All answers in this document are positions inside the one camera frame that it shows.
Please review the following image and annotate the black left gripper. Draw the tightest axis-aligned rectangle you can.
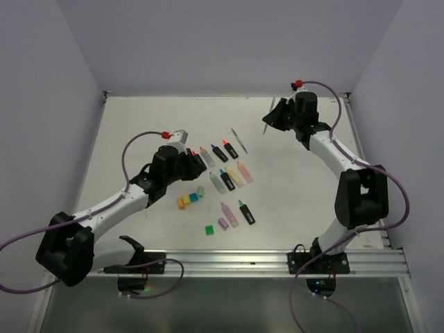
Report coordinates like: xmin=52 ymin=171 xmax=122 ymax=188
xmin=164 ymin=148 xmax=205 ymax=185

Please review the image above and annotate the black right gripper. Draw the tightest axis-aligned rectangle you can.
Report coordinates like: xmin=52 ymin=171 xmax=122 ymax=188
xmin=264 ymin=97 xmax=301 ymax=130

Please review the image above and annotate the black pink highlighter pen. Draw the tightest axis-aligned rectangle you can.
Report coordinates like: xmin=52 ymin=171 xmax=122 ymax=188
xmin=192 ymin=151 xmax=207 ymax=168

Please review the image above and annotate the mint green highlighter cap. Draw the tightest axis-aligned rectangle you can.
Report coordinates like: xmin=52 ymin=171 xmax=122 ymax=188
xmin=197 ymin=186 xmax=205 ymax=198

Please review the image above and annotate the purple black highlighter pen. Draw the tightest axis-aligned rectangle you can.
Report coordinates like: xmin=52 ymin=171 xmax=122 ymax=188
xmin=211 ymin=144 xmax=228 ymax=162

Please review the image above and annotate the blue highlighter cap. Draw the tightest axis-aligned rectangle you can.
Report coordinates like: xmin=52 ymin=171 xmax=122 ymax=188
xmin=189 ymin=193 xmax=198 ymax=203

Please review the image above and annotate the blue highlighter pen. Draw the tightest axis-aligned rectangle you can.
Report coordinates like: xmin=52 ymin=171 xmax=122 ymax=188
xmin=219 ymin=169 xmax=235 ymax=191

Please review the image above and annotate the mint green highlighter pen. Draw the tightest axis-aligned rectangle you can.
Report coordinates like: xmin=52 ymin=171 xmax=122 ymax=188
xmin=210 ymin=172 xmax=226 ymax=194

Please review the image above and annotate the orange pastel highlighter cap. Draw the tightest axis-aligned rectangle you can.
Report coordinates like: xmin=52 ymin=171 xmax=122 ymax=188
xmin=176 ymin=197 xmax=185 ymax=210

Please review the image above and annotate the orange black highlighter pen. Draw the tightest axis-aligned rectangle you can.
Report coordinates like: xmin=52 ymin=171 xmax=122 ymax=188
xmin=223 ymin=139 xmax=239 ymax=160

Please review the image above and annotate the yellow pastel highlighter pen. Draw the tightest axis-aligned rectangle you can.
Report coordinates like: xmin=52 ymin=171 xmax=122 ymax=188
xmin=225 ymin=166 xmax=244 ymax=187

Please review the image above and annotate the thin grey marker pen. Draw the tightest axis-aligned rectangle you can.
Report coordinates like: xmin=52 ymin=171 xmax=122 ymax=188
xmin=230 ymin=127 xmax=248 ymax=154

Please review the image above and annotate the orange pastel highlighter pen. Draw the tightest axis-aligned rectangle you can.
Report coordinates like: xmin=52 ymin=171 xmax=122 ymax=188
xmin=237 ymin=161 xmax=254 ymax=184

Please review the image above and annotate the lilac highlighter cap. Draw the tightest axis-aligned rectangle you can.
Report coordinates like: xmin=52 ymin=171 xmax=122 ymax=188
xmin=218 ymin=218 xmax=229 ymax=230

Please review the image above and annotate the lilac pastel highlighter pen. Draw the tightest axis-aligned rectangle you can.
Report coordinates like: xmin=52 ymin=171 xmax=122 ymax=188
xmin=221 ymin=203 xmax=239 ymax=228

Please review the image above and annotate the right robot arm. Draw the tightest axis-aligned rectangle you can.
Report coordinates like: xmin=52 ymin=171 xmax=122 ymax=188
xmin=263 ymin=89 xmax=389 ymax=273

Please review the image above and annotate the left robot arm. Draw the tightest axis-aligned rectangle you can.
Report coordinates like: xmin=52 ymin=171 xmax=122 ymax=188
xmin=35 ymin=145 xmax=206 ymax=287

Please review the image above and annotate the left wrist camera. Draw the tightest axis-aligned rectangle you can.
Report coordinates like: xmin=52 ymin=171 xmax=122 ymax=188
xmin=167 ymin=130 xmax=188 ymax=153

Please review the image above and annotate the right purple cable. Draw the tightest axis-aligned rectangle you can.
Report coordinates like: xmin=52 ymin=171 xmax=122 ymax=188
xmin=289 ymin=79 xmax=412 ymax=333

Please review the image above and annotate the purple cable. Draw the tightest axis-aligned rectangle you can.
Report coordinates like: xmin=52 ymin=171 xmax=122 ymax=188
xmin=0 ymin=130 xmax=185 ymax=300
xmin=289 ymin=79 xmax=412 ymax=333

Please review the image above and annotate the aluminium right side rail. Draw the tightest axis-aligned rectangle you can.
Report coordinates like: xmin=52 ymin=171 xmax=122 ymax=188
xmin=342 ymin=92 xmax=410 ymax=249

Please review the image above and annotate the aluminium rail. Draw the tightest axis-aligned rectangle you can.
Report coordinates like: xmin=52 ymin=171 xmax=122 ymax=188
xmin=87 ymin=249 xmax=409 ymax=278
xmin=342 ymin=92 xmax=410 ymax=249

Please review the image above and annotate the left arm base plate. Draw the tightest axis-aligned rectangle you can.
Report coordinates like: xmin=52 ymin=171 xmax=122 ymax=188
xmin=103 ymin=252 xmax=167 ymax=275

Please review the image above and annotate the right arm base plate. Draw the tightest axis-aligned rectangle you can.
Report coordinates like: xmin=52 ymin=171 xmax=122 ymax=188
xmin=287 ymin=252 xmax=350 ymax=275

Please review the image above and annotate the aluminium front rail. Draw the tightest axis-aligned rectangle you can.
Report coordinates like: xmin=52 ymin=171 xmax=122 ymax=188
xmin=87 ymin=249 xmax=409 ymax=278

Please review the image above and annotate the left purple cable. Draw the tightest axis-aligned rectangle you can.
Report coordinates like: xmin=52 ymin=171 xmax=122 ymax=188
xmin=0 ymin=130 xmax=185 ymax=300

